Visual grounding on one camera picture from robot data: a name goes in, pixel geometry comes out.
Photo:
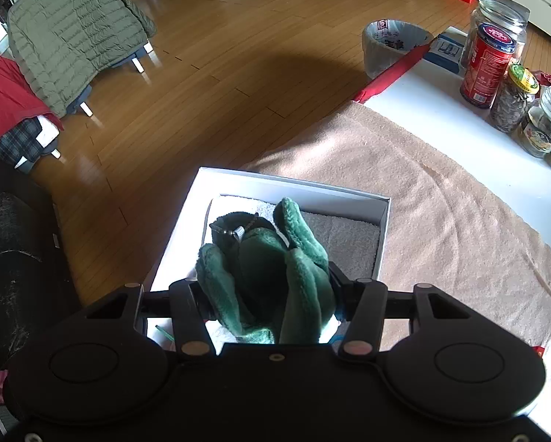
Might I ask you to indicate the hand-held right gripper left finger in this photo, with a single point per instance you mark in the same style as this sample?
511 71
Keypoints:
183 313

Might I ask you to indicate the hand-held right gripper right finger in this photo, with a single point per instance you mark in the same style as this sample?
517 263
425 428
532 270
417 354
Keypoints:
342 285

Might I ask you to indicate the green plastic card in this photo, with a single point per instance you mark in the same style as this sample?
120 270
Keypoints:
162 332

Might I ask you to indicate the green plush toy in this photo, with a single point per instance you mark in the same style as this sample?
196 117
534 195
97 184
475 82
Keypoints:
266 285

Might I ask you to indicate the white cardboard box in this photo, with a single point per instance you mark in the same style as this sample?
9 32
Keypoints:
188 221

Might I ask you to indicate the beige blanket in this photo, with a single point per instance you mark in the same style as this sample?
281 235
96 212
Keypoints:
441 239

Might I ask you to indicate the black leather sofa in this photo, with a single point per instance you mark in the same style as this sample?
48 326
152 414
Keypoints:
13 262

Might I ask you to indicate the plaid cloth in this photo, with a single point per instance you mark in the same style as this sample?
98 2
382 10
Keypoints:
13 145

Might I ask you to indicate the grey trash bin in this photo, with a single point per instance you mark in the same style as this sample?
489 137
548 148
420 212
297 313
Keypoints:
386 46

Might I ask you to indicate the green-lidded seed jar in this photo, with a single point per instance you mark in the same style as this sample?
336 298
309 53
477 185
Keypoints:
510 106

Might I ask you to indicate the clear glass jar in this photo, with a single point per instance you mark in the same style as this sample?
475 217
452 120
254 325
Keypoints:
540 133

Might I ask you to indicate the red tin can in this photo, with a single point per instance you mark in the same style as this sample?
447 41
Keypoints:
485 73

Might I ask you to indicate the blue and white small box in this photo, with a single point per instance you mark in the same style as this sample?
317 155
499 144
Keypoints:
446 48

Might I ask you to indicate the red cloth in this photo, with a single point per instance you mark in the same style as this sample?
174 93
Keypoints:
4 101

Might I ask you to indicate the green quilted jacket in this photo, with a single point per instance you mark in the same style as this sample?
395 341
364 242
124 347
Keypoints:
73 32

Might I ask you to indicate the large glass cookie jar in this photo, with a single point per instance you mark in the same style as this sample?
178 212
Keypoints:
501 11

